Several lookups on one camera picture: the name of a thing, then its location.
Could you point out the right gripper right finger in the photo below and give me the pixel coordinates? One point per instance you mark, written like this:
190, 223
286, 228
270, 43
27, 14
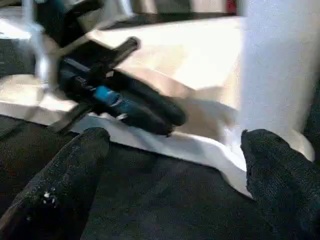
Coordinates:
285, 185

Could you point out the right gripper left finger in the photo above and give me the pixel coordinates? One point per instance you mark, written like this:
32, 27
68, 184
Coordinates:
55, 190

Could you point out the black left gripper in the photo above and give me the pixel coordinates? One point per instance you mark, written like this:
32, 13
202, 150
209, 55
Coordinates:
85, 70

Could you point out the white plastic table top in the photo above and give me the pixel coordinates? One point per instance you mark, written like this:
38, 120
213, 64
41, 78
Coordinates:
200, 65

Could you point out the white plastic table leg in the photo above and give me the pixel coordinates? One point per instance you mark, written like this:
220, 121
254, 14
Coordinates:
280, 65

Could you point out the black work mat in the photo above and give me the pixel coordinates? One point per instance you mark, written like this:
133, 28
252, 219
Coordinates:
160, 200

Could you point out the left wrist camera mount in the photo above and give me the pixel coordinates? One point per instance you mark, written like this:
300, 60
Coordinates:
65, 17

